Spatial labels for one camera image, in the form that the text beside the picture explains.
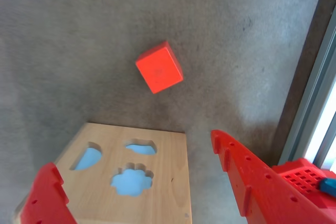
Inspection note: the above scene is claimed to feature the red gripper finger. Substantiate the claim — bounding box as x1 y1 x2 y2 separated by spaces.
18 162 78 224
210 129 336 224

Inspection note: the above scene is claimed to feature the blue clamp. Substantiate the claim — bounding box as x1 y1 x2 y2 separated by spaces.
316 177 336 198

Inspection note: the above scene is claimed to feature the wooden shape sorter box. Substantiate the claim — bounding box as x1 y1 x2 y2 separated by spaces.
12 122 193 224

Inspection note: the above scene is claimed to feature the red cube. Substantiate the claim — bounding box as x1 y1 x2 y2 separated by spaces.
135 40 184 94

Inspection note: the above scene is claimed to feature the aluminium profile rail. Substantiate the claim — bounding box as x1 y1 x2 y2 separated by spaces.
277 3 336 169

